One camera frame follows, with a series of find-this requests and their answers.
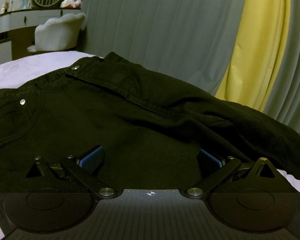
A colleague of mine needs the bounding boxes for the cosmetic bottles on desk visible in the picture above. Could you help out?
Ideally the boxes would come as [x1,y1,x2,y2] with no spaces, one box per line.
[0,0,31,14]

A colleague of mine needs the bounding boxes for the yellow curtain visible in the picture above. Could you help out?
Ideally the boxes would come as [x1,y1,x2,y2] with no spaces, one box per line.
[216,0,292,111]

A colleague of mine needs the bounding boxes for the lavender bed cover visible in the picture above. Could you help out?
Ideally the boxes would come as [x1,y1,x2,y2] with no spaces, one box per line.
[0,51,300,239]

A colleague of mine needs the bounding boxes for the white vanity desk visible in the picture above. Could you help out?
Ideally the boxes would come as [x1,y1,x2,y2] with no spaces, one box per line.
[0,8,81,64]

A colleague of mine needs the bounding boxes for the pink plush toy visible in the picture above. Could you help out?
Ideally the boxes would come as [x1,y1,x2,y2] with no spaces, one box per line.
[73,0,83,8]

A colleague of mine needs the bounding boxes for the grey-green curtain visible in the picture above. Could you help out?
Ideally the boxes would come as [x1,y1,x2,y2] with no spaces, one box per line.
[82,0,300,134]

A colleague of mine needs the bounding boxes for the black pants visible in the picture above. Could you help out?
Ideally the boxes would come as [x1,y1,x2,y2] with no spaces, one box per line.
[0,53,300,193]

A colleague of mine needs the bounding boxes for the white shell-back chair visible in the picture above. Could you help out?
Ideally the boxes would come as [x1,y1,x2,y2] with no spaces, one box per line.
[27,12,85,53]

